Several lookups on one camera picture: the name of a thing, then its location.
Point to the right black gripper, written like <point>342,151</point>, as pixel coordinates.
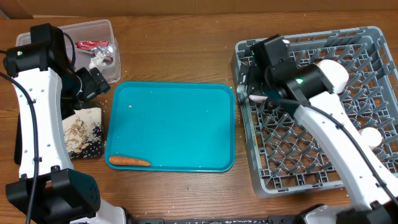
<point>254,76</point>

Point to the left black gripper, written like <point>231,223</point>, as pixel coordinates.
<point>94,81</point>

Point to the white plate with food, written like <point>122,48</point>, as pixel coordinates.
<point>257,98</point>

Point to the white tissue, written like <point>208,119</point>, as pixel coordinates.
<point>98,61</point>

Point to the red snack wrapper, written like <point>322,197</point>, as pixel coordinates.
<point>93,47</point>

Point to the orange carrot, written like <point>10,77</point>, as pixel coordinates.
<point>127,161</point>

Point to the white bowl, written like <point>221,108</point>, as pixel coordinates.
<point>335,73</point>

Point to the small white cup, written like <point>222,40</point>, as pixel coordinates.
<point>371,136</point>

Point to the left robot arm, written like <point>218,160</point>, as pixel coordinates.
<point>49,89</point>

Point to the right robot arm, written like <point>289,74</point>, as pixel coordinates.
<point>310,95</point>

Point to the grey dishwasher rack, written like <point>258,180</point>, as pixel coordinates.
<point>283,157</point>

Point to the clear plastic bin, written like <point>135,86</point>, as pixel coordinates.
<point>92,30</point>

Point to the black plastic bin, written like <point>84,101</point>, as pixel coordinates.
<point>93,149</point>

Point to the peanut shells and rice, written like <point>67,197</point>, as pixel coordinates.
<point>81,130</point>

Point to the teal serving tray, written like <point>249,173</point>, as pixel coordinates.
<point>177,127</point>

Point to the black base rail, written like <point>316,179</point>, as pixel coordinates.
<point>272,219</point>

